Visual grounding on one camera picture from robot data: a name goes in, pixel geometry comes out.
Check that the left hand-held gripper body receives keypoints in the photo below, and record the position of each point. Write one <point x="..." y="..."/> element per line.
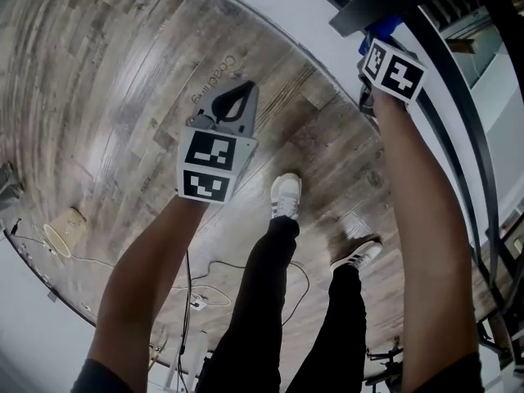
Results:
<point x="209" y="162"/>

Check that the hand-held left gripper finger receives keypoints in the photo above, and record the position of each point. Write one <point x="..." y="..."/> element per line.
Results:
<point x="247" y="121"/>
<point x="206" y="111"/>

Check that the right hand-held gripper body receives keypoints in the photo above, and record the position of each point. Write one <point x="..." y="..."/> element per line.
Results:
<point x="399" y="76"/>

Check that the blue cloth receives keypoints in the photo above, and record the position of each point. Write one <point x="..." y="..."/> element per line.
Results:
<point x="380" y="29"/>

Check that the wooden-topped black metal railing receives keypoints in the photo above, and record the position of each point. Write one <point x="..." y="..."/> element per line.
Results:
<point x="360" y="8"/>

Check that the person's left forearm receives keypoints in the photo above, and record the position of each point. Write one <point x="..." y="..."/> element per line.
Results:
<point x="143" y="281"/>

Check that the person's right forearm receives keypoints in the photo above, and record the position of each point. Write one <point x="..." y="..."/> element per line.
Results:
<point x="425" y="219"/>

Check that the white power strip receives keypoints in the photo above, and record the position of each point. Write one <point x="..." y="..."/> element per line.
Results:
<point x="198" y="302"/>

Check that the person's black trousers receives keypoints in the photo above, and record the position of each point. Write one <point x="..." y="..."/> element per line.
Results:
<point x="262" y="301"/>

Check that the beige waste bin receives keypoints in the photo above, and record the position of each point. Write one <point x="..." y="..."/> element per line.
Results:
<point x="67" y="227"/>

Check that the person's right white shoe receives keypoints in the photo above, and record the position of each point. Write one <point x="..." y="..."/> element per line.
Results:
<point x="362" y="256"/>

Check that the person's black shirt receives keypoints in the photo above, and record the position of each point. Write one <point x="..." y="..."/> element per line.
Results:
<point x="446" y="377"/>

